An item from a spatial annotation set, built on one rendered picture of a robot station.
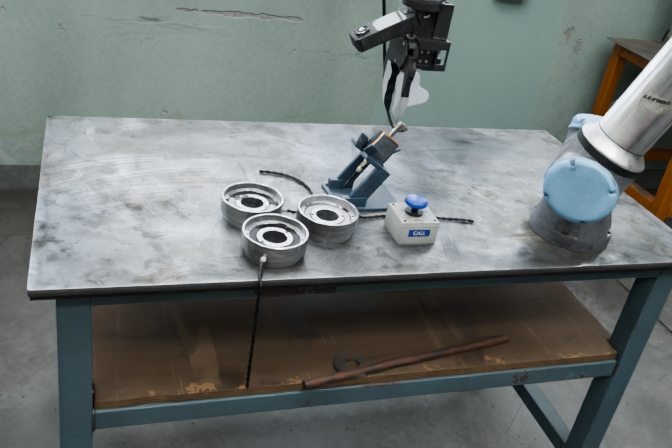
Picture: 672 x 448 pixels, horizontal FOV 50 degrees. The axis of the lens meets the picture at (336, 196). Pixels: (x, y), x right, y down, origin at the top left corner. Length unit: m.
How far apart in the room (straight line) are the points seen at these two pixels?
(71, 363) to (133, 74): 1.73
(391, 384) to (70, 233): 0.62
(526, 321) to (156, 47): 1.71
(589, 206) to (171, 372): 0.75
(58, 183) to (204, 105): 1.57
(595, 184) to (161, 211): 0.70
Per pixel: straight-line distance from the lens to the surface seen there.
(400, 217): 1.23
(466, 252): 1.27
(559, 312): 1.67
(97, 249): 1.14
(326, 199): 1.26
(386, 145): 1.31
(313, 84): 2.89
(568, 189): 1.19
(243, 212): 1.18
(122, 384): 1.27
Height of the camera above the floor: 1.42
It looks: 28 degrees down
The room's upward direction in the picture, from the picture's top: 10 degrees clockwise
